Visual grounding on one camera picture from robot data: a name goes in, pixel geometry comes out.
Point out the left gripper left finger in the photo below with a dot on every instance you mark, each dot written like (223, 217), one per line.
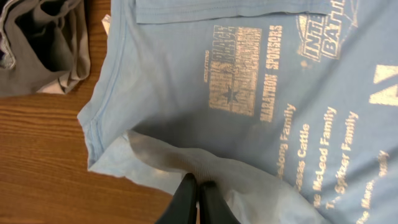
(183, 207)

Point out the grey folded shorts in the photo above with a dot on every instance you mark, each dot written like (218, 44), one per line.
(44, 46)

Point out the light blue printed t-shirt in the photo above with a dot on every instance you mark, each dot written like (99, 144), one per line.
(289, 106)

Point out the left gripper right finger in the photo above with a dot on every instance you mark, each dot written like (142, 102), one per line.
(213, 207)

